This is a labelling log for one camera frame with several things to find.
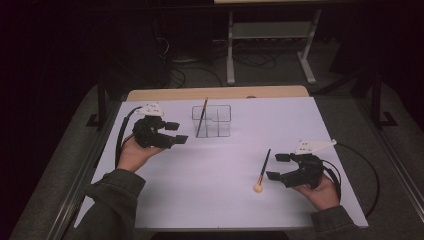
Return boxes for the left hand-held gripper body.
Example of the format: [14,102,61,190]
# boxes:
[132,103,175,150]

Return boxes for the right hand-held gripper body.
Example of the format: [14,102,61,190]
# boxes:
[279,139,338,190]

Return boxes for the round beige-headed makeup brush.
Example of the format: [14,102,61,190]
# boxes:
[253,148,272,194]

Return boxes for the thin orange-tipped makeup brush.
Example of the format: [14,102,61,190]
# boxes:
[195,97,209,138]

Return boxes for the clear plastic organizer box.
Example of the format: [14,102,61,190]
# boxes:
[191,104,232,139]

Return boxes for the person's left hand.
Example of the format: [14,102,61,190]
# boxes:
[116,134,166,174]

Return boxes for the person's right hand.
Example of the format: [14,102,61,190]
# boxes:
[292,174,341,212]

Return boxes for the black metal stand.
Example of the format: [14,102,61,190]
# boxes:
[85,76,111,131]
[369,69,399,129]

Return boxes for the white table board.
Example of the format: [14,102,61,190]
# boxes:
[73,96,369,231]

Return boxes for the wooden table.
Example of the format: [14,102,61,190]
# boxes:
[125,85,310,102]

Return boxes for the white metal stand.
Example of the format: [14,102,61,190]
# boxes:
[225,9,323,86]

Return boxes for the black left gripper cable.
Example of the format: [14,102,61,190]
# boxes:
[114,105,143,169]

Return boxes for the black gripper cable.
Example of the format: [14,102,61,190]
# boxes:
[114,105,143,169]
[321,142,381,218]

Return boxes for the black floor cable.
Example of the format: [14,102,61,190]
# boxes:
[169,66,224,88]

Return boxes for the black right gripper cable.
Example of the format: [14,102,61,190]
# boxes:
[321,142,381,218]

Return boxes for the tangle of floor cables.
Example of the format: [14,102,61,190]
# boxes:
[233,49,278,70]

